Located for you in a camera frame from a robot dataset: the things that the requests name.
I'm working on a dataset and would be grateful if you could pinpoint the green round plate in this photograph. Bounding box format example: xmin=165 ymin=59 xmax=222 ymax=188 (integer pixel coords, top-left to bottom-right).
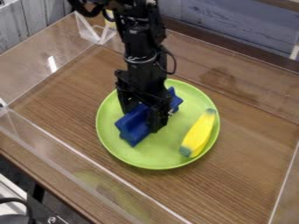
xmin=97 ymin=79 xmax=221 ymax=170

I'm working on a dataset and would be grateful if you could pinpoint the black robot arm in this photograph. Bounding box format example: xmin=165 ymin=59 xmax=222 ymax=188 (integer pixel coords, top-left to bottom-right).
xmin=69 ymin=0 xmax=173 ymax=132

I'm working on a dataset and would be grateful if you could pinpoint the clear acrylic enclosure wall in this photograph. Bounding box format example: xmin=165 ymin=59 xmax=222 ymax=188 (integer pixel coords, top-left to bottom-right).
xmin=0 ymin=16 xmax=299 ymax=224

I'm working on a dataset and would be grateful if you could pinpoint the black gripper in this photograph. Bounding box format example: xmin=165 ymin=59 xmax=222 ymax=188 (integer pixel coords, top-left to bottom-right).
xmin=115 ymin=55 xmax=173 ymax=133

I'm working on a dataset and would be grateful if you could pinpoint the black cable on floor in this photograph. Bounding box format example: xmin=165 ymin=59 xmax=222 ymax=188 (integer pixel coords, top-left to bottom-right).
xmin=0 ymin=197 xmax=41 ymax=224

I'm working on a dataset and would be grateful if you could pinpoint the yellow toy banana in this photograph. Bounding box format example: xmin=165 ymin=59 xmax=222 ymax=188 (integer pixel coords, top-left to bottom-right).
xmin=179 ymin=108 xmax=217 ymax=158

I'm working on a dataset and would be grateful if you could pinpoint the blue plastic block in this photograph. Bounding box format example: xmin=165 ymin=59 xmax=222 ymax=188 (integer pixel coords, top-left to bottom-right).
xmin=115 ymin=87 xmax=183 ymax=147

